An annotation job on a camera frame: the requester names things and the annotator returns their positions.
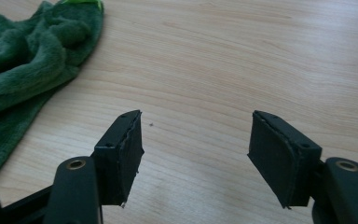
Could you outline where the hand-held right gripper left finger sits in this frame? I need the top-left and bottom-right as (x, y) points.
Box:
(91, 109), (145, 208)

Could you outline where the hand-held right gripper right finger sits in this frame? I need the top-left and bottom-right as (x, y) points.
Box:
(247, 109), (324, 210)

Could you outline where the green fleece cloth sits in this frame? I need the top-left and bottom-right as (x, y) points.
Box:
(0, 0), (105, 189)

